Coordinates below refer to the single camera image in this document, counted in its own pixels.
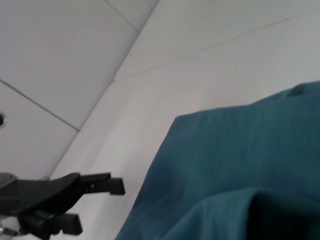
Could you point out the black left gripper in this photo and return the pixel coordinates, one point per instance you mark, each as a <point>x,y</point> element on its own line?
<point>32,195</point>

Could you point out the teal printed t-shirt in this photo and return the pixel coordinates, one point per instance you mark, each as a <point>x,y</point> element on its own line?
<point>225,162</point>

